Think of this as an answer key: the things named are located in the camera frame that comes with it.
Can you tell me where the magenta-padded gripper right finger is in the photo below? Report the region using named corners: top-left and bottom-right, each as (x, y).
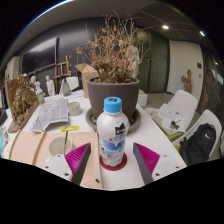
top-left (132, 142), bottom-right (184, 187)

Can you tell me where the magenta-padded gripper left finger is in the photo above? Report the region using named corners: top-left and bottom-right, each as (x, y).
top-left (43, 142), bottom-right (92, 186)

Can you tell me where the blue-capped plastic drink bottle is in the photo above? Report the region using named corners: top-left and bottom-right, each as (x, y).
top-left (96, 96), bottom-right (130, 168)

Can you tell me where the wooden stirrer stick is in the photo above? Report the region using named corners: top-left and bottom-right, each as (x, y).
top-left (63, 130), bottom-right (69, 156)

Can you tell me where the white ceramic mug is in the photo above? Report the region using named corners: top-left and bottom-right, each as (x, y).
top-left (44, 134), bottom-right (76, 163)

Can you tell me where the yellow sachet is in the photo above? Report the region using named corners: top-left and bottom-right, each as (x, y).
top-left (60, 125), bottom-right (80, 133)

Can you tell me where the grey plant saucer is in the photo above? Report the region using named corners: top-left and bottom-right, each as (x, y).
top-left (84, 107), bottom-right (142, 134)

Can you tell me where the loose papers stack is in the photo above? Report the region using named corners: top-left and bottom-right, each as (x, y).
top-left (151, 103), bottom-right (186, 136)

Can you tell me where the small round white dish stack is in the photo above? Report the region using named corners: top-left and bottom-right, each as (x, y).
top-left (67, 101), bottom-right (82, 117)

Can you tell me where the open printed newspaper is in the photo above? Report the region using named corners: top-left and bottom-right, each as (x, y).
top-left (29, 98), bottom-right (70, 133)

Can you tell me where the light wooden drawing board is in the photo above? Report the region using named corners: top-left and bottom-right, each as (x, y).
top-left (8, 130), bottom-right (104, 189)

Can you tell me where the black backpack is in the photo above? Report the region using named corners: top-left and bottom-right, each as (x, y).
top-left (179, 123), bottom-right (217, 167)

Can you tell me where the white shell chair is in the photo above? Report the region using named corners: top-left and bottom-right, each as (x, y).
top-left (173, 109), bottom-right (223, 164)
top-left (144, 89), bottom-right (199, 138)
top-left (64, 76), bottom-right (80, 92)

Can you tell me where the green-labelled spray bottle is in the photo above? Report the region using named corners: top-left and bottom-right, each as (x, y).
top-left (35, 91), bottom-right (46, 104)

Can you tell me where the colourful painted sheet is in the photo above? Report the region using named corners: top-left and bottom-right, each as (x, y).
top-left (0, 124), bottom-right (10, 154)

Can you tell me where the dried plant in grey pot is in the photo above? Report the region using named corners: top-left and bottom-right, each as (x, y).
top-left (75, 13), bottom-right (151, 119)

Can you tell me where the wooden figure sculpture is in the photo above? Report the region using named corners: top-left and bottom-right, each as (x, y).
top-left (180, 69), bottom-right (194, 94)

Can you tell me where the open cardboard box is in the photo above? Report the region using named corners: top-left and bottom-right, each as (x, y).
top-left (74, 63), bottom-right (100, 99)

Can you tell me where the wooden easel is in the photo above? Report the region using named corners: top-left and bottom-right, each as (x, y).
top-left (53, 54), bottom-right (73, 94)

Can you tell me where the tall white plaster statue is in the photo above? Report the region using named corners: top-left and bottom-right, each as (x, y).
top-left (126, 44), bottom-right (141, 79)

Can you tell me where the pale storage cabinet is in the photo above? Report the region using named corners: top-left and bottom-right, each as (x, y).
top-left (3, 55), bottom-right (22, 83)

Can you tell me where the white pedestal box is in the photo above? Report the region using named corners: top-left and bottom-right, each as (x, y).
top-left (137, 89), bottom-right (148, 107)

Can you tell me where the dark wall screen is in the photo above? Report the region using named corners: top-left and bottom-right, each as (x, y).
top-left (20, 36), bottom-right (58, 75)

